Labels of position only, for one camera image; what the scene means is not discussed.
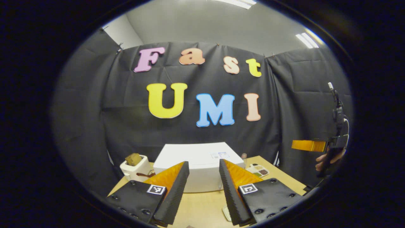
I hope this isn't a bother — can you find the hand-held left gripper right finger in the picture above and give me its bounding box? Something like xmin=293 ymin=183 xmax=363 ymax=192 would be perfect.
xmin=219 ymin=159 xmax=302 ymax=226

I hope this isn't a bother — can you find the brown toast slice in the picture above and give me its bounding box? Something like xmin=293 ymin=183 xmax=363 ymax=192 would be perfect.
xmin=125 ymin=153 xmax=142 ymax=166

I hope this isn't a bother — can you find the white microwave oven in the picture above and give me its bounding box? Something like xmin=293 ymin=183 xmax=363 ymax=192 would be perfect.
xmin=153 ymin=142 xmax=246 ymax=193

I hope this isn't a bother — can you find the white compartment condiment tray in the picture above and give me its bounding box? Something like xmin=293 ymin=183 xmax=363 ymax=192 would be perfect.
xmin=246 ymin=163 xmax=269 ymax=178

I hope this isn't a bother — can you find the black backdrop cloth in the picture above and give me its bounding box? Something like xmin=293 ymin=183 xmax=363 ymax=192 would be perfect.
xmin=51 ymin=30 xmax=353 ymax=197

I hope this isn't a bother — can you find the large ceiling light panel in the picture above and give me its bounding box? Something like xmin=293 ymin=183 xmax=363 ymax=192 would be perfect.
xmin=215 ymin=0 xmax=257 ymax=9

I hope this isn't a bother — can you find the white toaster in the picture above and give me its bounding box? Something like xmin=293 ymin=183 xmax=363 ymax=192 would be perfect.
xmin=120 ymin=155 xmax=152 ymax=182

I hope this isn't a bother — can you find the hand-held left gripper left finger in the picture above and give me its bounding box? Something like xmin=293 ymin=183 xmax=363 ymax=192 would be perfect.
xmin=106 ymin=161 xmax=190 ymax=226

